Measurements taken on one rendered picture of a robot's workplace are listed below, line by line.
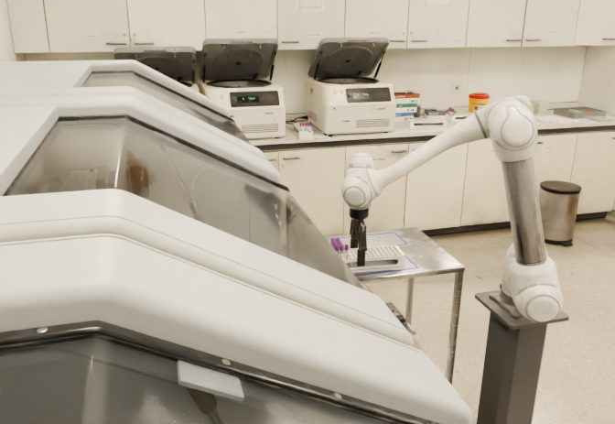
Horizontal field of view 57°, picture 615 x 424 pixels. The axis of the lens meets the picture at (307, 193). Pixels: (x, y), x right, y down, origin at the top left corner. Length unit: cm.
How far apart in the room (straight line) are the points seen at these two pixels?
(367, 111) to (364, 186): 233
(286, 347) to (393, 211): 406
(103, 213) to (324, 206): 377
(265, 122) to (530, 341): 240
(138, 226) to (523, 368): 205
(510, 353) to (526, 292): 41
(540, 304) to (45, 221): 172
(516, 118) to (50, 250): 155
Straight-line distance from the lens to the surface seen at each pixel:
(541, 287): 207
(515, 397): 254
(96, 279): 46
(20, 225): 59
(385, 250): 231
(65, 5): 419
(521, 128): 187
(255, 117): 402
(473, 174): 478
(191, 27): 418
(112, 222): 58
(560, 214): 491
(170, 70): 429
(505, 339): 239
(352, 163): 211
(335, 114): 416
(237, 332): 48
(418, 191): 458
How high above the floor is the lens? 182
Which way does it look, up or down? 18 degrees down
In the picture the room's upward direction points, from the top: straight up
